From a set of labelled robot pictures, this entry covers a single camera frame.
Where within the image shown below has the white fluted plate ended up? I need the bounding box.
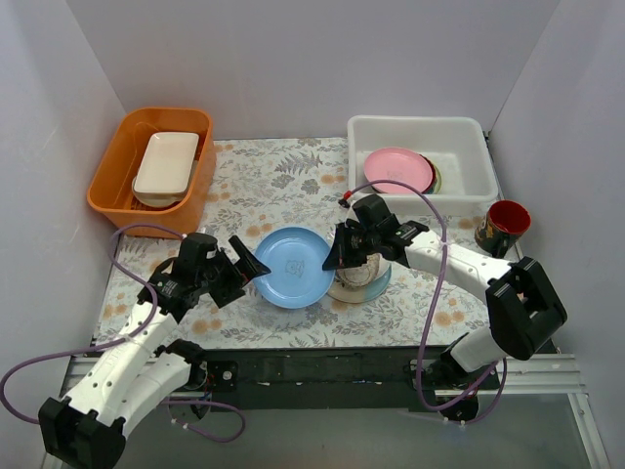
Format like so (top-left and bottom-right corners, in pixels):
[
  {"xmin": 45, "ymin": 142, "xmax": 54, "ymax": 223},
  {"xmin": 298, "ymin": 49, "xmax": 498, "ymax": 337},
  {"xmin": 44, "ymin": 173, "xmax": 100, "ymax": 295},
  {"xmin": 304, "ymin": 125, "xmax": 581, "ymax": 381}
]
[{"xmin": 376, "ymin": 257, "xmax": 391, "ymax": 279}]

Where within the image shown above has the light blue plate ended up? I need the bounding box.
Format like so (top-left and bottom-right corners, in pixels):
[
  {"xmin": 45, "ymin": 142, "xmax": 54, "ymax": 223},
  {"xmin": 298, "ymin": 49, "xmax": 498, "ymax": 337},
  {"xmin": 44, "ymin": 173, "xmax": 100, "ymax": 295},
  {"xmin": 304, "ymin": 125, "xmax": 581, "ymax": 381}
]
[{"xmin": 253, "ymin": 227, "xmax": 335, "ymax": 310}]

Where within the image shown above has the red brown round plate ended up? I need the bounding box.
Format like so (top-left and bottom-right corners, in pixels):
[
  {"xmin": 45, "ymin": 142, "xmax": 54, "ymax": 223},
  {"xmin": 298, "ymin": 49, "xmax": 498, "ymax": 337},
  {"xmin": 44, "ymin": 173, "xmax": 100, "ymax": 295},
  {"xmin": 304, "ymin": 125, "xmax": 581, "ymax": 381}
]
[{"xmin": 424, "ymin": 157, "xmax": 439, "ymax": 194}]

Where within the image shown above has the pink plate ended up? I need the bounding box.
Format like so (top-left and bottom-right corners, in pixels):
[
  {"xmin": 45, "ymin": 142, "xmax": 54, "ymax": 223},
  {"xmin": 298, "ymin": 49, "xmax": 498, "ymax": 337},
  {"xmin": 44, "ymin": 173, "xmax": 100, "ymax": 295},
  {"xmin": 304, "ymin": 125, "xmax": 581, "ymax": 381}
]
[{"xmin": 363, "ymin": 148, "xmax": 432, "ymax": 194}]

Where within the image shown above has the cream and green plate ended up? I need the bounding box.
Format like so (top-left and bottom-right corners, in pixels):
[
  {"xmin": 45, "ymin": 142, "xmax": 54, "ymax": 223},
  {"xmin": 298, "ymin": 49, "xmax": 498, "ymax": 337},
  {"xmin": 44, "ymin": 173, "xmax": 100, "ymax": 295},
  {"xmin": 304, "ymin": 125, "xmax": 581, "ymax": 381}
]
[{"xmin": 433, "ymin": 166, "xmax": 442, "ymax": 193}]

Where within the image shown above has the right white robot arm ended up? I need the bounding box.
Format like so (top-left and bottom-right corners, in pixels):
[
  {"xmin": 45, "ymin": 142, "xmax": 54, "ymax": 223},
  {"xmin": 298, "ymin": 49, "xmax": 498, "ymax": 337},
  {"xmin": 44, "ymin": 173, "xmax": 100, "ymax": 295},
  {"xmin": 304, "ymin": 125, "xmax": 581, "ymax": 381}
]
[{"xmin": 322, "ymin": 194, "xmax": 567, "ymax": 389}]

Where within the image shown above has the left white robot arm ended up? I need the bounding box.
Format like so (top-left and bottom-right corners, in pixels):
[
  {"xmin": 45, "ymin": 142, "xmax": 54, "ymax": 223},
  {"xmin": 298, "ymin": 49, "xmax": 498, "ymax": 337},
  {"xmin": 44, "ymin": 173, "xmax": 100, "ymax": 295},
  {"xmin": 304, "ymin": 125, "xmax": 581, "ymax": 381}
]
[{"xmin": 38, "ymin": 233, "xmax": 271, "ymax": 468}]

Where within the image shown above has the clear white plastic bin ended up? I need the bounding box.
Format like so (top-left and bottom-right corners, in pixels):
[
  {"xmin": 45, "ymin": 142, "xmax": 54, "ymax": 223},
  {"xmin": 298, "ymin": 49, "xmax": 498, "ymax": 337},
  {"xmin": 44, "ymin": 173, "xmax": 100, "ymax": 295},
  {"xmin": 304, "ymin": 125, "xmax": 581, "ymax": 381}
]
[{"xmin": 347, "ymin": 115, "xmax": 499, "ymax": 216}]

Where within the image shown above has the orange plastic bin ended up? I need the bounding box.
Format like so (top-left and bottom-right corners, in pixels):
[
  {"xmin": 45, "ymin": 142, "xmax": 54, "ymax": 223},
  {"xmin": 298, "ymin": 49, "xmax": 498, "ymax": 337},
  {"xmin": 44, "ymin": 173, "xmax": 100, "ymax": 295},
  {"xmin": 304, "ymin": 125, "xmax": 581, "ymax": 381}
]
[{"xmin": 86, "ymin": 107, "xmax": 216, "ymax": 239}]

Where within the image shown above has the cream and blue plate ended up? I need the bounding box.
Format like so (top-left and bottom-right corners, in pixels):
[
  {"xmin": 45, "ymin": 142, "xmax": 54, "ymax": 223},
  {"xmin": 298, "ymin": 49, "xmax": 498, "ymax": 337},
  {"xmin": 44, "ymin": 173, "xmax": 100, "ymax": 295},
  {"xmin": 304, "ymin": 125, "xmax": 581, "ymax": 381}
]
[{"xmin": 327, "ymin": 268, "xmax": 392, "ymax": 304}]

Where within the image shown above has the red and black mug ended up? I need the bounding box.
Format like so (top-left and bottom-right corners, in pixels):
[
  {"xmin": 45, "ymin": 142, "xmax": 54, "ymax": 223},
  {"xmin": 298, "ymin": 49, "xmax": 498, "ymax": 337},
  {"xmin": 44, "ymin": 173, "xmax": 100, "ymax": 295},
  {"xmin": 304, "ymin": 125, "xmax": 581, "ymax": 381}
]
[{"xmin": 474, "ymin": 200, "xmax": 531, "ymax": 259}]

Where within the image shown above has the white rectangular dish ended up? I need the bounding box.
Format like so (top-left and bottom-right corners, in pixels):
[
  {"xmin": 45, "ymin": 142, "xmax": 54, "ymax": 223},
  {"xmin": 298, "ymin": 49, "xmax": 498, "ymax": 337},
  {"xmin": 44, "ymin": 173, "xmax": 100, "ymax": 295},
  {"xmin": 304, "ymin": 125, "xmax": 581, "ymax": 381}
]
[{"xmin": 133, "ymin": 132, "xmax": 199, "ymax": 195}]

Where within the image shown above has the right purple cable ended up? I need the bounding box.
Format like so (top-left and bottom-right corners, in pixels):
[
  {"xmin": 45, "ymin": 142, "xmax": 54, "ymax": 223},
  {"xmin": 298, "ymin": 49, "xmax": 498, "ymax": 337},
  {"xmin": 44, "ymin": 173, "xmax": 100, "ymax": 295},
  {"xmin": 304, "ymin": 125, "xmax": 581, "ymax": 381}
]
[{"xmin": 341, "ymin": 180, "xmax": 509, "ymax": 425}]

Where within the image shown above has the purple cable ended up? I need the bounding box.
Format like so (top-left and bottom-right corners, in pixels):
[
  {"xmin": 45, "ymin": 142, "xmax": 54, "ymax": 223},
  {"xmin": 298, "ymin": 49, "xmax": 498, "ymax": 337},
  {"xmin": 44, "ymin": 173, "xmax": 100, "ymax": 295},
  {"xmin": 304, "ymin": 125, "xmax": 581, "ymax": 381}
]
[
  {"xmin": 0, "ymin": 223, "xmax": 248, "ymax": 444},
  {"xmin": 341, "ymin": 180, "xmax": 509, "ymax": 425}
]

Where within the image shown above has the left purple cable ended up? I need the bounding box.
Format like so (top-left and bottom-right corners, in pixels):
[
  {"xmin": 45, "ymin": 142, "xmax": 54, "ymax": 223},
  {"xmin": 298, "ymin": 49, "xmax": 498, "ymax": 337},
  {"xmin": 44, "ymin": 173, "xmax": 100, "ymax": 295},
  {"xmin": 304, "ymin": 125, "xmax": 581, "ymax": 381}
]
[{"xmin": 0, "ymin": 223, "xmax": 248, "ymax": 444}]

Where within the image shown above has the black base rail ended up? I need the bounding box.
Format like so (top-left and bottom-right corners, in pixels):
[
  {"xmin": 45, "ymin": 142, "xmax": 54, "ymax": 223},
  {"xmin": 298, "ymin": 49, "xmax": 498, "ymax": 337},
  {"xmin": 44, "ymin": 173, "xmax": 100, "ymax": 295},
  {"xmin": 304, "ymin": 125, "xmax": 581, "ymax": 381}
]
[{"xmin": 150, "ymin": 344, "xmax": 502, "ymax": 411}]

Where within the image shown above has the aluminium frame rail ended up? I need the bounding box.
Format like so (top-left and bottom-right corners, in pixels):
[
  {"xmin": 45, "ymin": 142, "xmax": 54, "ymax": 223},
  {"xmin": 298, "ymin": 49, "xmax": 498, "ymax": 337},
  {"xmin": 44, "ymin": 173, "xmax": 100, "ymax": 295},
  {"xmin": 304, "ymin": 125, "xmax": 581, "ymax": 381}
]
[{"xmin": 61, "ymin": 354, "xmax": 587, "ymax": 395}]

